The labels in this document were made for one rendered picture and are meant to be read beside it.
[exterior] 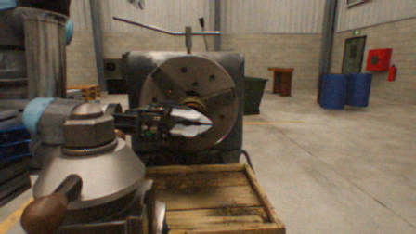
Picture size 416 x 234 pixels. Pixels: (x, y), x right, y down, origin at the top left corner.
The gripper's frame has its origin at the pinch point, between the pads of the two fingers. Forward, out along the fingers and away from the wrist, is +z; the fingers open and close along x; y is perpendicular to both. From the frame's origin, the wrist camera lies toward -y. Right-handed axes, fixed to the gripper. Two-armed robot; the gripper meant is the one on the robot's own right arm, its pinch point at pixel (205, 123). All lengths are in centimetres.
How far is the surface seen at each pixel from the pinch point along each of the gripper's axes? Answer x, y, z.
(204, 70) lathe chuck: 12.4, -22.2, 0.2
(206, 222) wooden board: -19.8, 7.2, 1.1
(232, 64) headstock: 15.6, -37.8, 11.5
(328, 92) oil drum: -7, -552, 358
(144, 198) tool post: -0.1, 34.0, -7.5
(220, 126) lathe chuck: -5.4, -23.1, 6.8
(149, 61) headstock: 14.2, -37.9, -19.0
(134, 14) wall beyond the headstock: 235, -1003, -243
